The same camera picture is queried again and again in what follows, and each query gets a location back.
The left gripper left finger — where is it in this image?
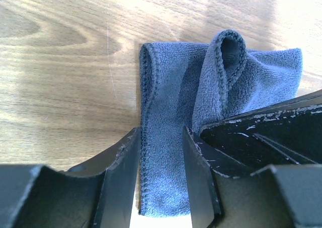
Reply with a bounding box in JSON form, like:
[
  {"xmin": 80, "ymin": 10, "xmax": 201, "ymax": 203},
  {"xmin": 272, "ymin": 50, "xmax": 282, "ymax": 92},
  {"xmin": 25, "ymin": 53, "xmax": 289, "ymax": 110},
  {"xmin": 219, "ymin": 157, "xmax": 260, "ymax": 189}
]
[{"xmin": 1, "ymin": 127, "xmax": 141, "ymax": 227}]

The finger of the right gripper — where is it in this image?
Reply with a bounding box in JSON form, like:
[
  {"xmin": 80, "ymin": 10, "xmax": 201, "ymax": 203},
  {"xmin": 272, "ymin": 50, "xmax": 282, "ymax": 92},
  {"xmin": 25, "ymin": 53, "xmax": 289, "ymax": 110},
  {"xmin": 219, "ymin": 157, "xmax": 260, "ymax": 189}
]
[{"xmin": 200, "ymin": 91, "xmax": 321, "ymax": 165}]

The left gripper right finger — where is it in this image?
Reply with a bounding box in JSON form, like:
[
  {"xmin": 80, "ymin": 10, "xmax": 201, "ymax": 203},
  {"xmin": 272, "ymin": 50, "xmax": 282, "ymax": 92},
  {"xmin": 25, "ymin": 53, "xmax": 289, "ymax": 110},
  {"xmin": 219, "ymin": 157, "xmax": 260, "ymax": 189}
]
[{"xmin": 183, "ymin": 127, "xmax": 321, "ymax": 227}]

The dark blue towel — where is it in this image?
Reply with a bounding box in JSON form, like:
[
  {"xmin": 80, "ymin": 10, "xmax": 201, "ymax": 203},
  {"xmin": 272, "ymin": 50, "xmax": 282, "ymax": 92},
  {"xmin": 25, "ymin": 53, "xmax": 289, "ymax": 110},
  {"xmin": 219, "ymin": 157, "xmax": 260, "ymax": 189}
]
[{"xmin": 139, "ymin": 30, "xmax": 302, "ymax": 217}]

